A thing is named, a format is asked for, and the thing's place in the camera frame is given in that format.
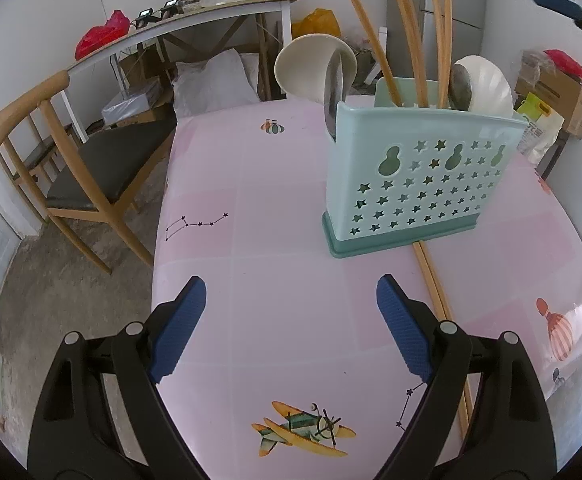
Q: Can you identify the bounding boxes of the wooden chair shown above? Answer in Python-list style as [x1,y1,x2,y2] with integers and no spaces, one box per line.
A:
[0,70,176,275]

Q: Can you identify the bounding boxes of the grey wrapped box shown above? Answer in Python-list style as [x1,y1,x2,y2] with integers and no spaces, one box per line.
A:
[101,85,164,128]

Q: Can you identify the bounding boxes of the white sack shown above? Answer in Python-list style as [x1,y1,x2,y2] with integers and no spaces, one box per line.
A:
[172,50,262,121]

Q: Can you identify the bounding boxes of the cardboard box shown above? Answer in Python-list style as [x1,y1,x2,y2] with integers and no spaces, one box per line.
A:
[515,50,582,141]

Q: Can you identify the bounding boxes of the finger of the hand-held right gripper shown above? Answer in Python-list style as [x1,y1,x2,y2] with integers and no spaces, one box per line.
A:
[530,0,582,54]

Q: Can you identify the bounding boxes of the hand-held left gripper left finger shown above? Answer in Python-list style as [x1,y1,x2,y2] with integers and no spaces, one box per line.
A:
[27,275,209,480]

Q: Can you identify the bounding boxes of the teal star-hole utensil holder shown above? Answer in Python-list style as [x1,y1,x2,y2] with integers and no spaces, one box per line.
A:
[322,76,529,260]

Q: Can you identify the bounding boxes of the red plastic bag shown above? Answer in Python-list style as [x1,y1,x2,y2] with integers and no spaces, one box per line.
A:
[74,10,132,61]
[543,49,582,103]

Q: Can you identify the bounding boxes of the cream rice spoon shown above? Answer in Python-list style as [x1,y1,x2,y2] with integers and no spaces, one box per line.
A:
[274,33,358,106]

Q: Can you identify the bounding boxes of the white desk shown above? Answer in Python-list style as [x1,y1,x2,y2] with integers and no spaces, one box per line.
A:
[66,0,300,143]

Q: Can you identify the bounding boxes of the metal spoon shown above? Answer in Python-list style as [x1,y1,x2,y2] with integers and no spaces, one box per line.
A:
[323,51,348,140]
[448,64,474,111]

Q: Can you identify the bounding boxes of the grey refrigerator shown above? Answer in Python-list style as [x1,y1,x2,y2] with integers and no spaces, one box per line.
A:
[386,0,489,91]

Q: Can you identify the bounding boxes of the white ribbed rice spoon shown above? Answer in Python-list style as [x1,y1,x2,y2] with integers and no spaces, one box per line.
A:
[451,55,515,117]

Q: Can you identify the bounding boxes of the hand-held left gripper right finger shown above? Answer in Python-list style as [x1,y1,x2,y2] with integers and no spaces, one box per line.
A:
[373,274,556,480]

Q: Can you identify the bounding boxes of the pink printed tablecloth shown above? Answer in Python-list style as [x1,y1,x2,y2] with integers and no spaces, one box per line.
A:
[151,95,582,476]

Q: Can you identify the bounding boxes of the clear plastic wrap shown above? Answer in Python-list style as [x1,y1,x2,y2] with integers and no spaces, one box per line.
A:
[521,49,554,83]

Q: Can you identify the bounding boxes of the white and yellow bag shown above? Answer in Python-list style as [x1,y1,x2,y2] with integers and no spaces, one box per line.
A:
[513,92,566,166]

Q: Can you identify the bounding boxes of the yellow plastic bag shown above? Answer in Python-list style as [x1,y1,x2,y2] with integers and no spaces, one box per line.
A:
[291,8,342,41]

